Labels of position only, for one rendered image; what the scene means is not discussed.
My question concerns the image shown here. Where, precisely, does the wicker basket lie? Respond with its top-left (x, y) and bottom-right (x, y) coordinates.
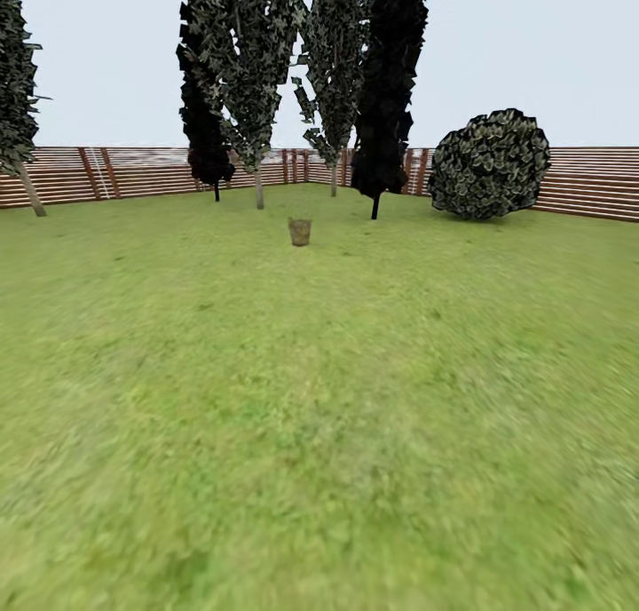
top-left (288, 220), bottom-right (312, 247)

